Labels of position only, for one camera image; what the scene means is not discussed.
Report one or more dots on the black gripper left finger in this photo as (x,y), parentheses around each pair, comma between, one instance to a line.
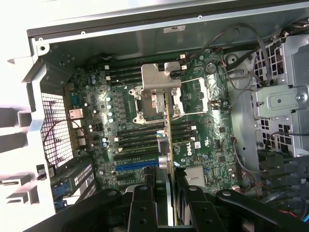
(142,207)

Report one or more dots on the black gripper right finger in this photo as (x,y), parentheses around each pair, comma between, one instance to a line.
(202,212)

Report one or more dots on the short black expansion slot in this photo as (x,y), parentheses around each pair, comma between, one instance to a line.
(130,177)

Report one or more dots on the silver chipset heatsink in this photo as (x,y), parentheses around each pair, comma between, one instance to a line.
(195,175)

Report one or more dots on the blue expansion slot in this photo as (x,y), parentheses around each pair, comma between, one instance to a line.
(135,167)

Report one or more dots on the long black expansion slot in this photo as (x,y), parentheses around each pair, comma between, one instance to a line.
(135,159)

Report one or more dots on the black RAM slot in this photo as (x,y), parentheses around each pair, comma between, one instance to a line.
(125,70)
(125,76)
(125,64)
(135,140)
(125,81)
(135,133)
(135,127)

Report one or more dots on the blue slot cover clip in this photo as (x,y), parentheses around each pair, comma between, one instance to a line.
(60,197)

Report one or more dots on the silver USB port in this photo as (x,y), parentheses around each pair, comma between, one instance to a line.
(80,134)
(81,143)

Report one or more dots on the green motherboard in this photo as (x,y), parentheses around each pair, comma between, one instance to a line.
(212,120)

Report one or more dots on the CPU socket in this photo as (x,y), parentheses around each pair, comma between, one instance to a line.
(142,108)

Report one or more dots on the silver ethernet port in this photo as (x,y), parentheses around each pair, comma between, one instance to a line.
(76,114)

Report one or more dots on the open metal socket cover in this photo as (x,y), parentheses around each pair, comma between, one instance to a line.
(214,87)

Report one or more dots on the blue serial port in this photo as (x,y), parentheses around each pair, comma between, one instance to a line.
(74,101)

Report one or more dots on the silver metal drive cage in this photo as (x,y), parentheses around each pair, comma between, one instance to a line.
(277,96)

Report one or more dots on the round coin cell battery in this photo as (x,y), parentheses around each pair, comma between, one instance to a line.
(210,67)

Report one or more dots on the black open PC case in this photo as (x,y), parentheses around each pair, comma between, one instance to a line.
(169,46)

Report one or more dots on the white label sticker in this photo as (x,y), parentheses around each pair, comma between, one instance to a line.
(173,29)

